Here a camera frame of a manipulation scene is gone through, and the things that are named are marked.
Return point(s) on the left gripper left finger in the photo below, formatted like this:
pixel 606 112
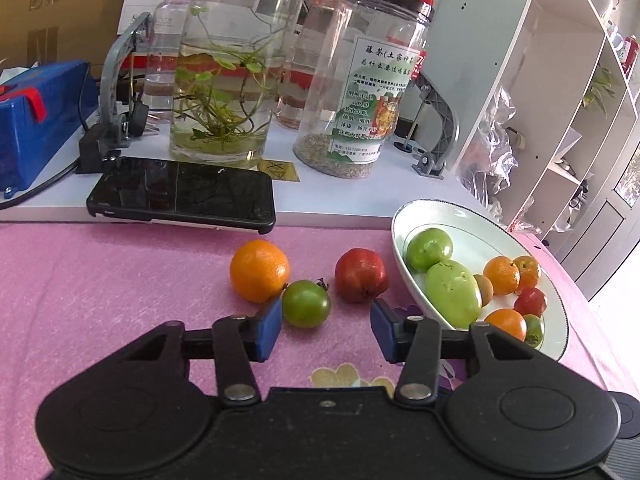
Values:
pixel 233 343

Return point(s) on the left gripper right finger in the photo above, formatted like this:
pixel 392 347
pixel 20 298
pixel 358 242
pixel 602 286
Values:
pixel 418 344

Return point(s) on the brown kiwi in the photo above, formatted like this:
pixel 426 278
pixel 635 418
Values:
pixel 486 289

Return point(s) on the large green mango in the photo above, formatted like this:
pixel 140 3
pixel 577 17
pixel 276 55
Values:
pixel 427 248

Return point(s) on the tangerine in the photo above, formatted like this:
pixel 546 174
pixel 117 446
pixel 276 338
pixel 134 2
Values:
pixel 529 270
pixel 503 274

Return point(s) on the green mango in plate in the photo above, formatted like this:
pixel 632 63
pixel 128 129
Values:
pixel 452 290

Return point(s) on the large orange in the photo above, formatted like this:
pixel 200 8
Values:
pixel 259 271

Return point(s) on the red apple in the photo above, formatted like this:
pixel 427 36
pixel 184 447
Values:
pixel 360 276

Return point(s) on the small orange in plate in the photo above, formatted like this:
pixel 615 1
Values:
pixel 510 321

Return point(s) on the white oval plate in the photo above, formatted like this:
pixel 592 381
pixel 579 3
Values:
pixel 475 240

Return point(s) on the small green tomato in plate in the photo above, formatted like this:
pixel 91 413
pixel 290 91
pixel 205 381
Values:
pixel 534 330

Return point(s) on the small red tomato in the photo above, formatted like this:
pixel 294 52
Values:
pixel 531 301

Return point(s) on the black smartphone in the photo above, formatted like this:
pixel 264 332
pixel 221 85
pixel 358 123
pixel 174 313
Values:
pixel 154 190

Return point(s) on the white raised board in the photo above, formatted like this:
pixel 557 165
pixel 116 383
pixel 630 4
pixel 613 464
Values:
pixel 313 200

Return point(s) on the pink floral tablecloth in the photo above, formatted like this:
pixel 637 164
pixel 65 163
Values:
pixel 71 294

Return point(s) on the crumpled clear plastic bag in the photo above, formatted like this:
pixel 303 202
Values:
pixel 486 165

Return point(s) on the blue power box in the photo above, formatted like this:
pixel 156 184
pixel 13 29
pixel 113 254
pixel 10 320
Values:
pixel 40 109

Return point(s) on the clear jar with seeds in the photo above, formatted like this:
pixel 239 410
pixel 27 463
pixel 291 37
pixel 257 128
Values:
pixel 372 51

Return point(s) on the glass vase with plant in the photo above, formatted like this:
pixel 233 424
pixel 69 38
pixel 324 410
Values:
pixel 230 61

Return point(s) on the clear bottle red cap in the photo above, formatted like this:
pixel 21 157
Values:
pixel 158 89

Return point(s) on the potted green plant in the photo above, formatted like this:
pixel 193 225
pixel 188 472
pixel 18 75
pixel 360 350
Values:
pixel 601 84

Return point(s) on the white shelf unit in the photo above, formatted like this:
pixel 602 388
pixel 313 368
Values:
pixel 544 53

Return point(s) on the cardboard box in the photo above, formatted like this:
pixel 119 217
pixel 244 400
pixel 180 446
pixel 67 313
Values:
pixel 48 31

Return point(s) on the grey clamp bracket left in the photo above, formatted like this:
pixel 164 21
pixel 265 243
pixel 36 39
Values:
pixel 122 115

